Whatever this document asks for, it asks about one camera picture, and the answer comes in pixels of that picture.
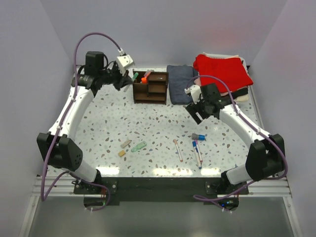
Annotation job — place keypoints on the blue folded towel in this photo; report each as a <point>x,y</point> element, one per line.
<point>178,78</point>

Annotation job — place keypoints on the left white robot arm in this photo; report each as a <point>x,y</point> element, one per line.
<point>57,147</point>

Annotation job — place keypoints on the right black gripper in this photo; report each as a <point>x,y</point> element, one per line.
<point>193,109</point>

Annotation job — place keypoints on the beige eraser piece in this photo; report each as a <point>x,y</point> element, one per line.
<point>126,143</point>

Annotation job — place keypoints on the green clear correction tape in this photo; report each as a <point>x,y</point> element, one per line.
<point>139,146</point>

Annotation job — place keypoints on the white basket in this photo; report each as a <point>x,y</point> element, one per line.
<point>244,74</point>

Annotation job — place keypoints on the purple capped white marker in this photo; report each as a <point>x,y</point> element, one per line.
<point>198,151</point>

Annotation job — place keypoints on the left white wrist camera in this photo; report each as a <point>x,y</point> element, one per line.
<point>124,63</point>

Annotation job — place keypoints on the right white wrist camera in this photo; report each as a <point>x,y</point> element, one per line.
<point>195,92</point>

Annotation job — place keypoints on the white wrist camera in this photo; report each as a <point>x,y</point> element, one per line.
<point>124,63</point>
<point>195,92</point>

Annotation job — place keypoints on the green capped white marker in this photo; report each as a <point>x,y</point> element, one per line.
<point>133,79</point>

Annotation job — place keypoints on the tan eraser block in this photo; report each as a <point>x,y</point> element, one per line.
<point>121,153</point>

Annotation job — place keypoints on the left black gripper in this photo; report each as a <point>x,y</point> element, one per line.
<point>124,80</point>

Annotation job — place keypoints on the blue capped white marker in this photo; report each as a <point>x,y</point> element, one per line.
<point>196,154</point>

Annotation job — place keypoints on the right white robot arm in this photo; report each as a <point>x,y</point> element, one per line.
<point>266,152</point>

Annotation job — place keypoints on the brown wooden desk organizer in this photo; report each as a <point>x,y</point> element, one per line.
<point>152,92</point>

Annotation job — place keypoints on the red folded cloth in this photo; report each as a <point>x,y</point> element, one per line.
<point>224,71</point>

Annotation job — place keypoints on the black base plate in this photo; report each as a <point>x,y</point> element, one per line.
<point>127,189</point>

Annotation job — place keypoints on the beige capped white marker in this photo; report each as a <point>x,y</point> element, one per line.
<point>178,150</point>

